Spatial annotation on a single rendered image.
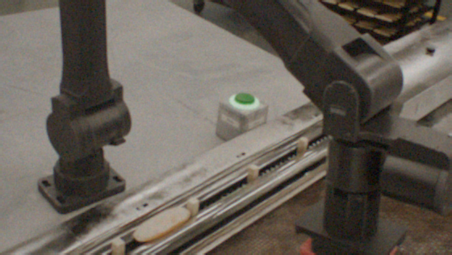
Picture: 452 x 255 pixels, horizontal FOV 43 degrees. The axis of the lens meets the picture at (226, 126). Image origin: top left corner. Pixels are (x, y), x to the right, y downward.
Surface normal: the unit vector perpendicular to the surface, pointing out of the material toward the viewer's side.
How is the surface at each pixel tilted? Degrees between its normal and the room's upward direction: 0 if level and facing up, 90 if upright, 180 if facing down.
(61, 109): 90
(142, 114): 0
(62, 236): 0
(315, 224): 10
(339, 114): 90
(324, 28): 24
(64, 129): 90
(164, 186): 0
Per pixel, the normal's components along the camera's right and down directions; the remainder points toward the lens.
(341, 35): 0.41, -0.62
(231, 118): -0.68, 0.31
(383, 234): -0.02, -0.91
